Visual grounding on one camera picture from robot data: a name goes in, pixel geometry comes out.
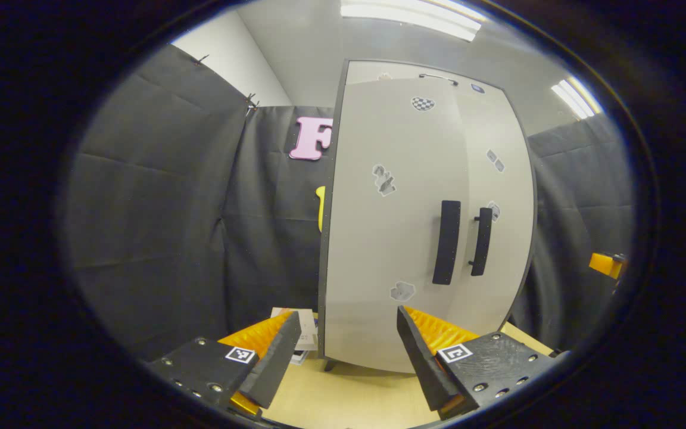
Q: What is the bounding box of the long ceiling light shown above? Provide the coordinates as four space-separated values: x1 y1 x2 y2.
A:
340 0 484 42

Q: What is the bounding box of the white and grey shoe cabinet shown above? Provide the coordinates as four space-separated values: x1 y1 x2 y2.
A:
317 58 538 374

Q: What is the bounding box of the stack of books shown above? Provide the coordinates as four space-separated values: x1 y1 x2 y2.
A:
270 307 320 365

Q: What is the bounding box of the black backdrop cloth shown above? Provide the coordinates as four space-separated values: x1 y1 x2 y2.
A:
60 45 634 359

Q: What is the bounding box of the black door handle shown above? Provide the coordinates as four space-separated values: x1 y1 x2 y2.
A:
432 200 462 286
469 207 494 277

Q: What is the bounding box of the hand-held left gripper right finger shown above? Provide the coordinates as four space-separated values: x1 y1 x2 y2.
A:
398 306 557 421

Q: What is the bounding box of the white shoe cabinet door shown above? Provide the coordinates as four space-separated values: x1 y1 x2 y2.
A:
323 77 472 374
458 88 537 334

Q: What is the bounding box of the small ceiling light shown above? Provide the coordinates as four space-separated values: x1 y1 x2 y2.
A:
550 76 604 120

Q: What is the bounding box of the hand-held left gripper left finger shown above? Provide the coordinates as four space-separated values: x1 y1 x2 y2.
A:
149 311 304 421

